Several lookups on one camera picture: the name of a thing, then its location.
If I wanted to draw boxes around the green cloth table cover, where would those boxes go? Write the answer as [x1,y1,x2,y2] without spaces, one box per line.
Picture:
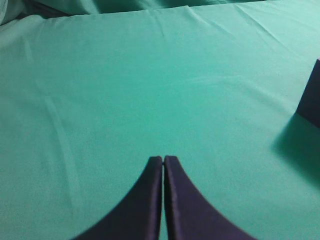
[0,0,320,240]

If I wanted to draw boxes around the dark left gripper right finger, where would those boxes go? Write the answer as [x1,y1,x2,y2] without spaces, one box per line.
[164,155,254,240]

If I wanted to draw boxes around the large dark groove box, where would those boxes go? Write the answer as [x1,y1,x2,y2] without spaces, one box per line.
[296,58,320,128]

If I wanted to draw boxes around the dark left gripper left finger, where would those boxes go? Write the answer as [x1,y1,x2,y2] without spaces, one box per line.
[75,156,163,240]

